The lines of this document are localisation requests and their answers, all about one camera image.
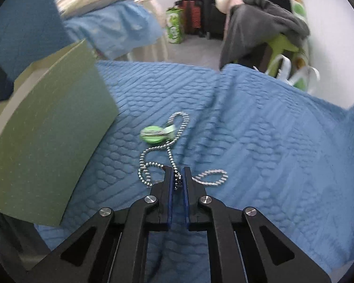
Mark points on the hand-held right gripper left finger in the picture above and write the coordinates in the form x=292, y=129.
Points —
x=170, y=200

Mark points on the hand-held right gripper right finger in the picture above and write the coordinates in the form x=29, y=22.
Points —
x=186, y=200

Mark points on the blue quilted headboard cushion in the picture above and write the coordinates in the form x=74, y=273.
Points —
x=23, y=29

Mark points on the blue quilted blanket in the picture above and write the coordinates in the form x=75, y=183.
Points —
x=253, y=153

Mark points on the light blue bed sheet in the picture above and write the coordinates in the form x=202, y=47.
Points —
x=112, y=29

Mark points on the green shopping bag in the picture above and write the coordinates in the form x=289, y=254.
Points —
x=174, y=25

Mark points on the red suitcase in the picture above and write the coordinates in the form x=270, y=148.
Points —
x=192, y=16

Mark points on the grey clothes pile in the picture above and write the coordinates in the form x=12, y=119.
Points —
x=253, y=26

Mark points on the black suitcase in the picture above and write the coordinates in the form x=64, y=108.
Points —
x=212, y=11

